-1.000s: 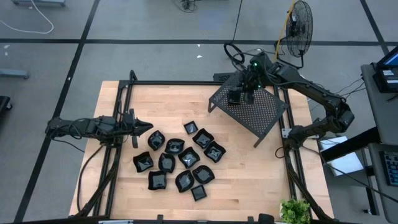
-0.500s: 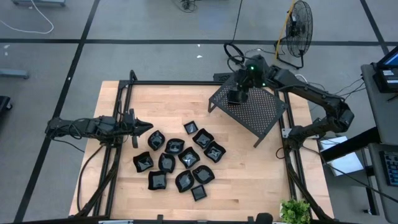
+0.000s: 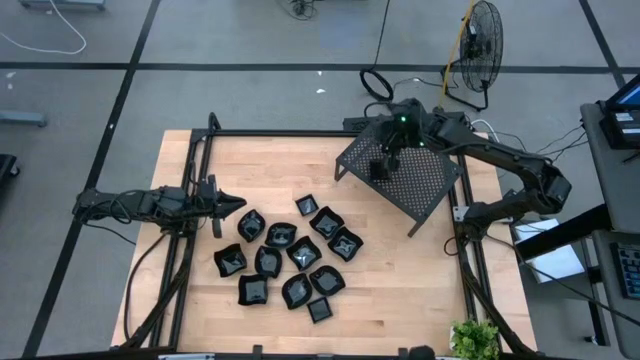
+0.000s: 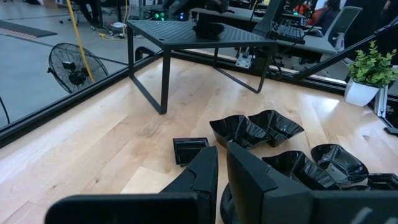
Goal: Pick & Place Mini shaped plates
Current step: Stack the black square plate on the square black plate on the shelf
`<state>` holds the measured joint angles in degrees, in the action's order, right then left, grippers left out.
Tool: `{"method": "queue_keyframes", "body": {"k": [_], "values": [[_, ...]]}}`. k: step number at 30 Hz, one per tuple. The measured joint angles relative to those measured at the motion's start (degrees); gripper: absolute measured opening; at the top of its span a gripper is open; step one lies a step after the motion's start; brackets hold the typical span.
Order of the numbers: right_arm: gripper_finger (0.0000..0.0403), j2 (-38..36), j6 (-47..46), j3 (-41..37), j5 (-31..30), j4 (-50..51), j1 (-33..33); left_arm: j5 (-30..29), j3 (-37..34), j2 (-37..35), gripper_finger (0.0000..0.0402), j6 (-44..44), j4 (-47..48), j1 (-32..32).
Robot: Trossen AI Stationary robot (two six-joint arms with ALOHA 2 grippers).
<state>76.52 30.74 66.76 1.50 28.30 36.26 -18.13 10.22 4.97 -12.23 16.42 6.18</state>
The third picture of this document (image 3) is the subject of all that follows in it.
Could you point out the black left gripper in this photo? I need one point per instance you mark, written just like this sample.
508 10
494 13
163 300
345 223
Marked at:
200 205

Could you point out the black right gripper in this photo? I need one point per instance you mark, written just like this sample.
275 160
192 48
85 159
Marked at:
397 131

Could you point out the black wavy-edged plate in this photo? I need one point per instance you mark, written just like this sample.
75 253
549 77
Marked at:
296 291
251 226
268 262
230 260
303 253
345 244
326 223
252 290
327 280
280 235

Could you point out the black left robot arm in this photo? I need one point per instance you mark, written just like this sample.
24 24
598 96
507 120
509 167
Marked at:
130 205

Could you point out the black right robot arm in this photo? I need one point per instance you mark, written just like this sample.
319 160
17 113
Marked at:
500 155

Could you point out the black perforated metal shelf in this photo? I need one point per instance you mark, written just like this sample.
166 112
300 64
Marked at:
425 185

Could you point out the black desk beam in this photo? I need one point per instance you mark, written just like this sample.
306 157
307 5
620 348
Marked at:
565 232

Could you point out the green potted plant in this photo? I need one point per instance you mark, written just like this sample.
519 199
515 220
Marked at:
475 342

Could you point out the grey metal bar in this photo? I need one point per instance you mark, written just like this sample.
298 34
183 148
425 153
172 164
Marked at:
22 119

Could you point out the black chair part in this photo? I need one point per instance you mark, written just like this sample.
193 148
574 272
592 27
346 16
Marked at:
6 167

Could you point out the grey desk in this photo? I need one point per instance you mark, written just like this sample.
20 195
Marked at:
615 185

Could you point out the black labelled desktop device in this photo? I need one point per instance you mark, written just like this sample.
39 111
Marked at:
620 137

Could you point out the laptop screen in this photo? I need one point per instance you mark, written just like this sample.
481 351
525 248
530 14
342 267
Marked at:
630 95

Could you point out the grey cart base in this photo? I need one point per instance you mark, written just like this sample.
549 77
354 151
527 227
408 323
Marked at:
60 4

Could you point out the black keyboard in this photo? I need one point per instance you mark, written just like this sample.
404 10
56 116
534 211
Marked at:
629 272

